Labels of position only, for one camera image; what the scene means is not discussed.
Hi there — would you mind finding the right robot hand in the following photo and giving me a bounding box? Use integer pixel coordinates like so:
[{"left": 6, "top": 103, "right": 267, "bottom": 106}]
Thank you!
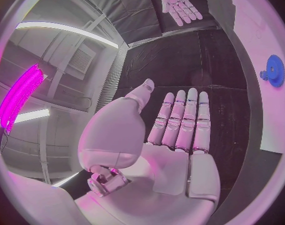
[{"left": 155, "top": 0, "right": 204, "bottom": 27}]

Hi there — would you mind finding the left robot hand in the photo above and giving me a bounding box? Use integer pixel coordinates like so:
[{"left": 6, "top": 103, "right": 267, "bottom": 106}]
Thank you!
[{"left": 73, "top": 78, "right": 222, "bottom": 225}]

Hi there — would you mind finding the glowing light bar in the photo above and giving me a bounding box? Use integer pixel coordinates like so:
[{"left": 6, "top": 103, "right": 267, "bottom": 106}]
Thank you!
[{"left": 0, "top": 62, "right": 49, "bottom": 136}]

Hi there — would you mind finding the blue gear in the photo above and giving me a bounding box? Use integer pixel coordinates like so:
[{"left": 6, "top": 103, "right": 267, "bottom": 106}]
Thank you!
[{"left": 265, "top": 54, "right": 285, "bottom": 88}]

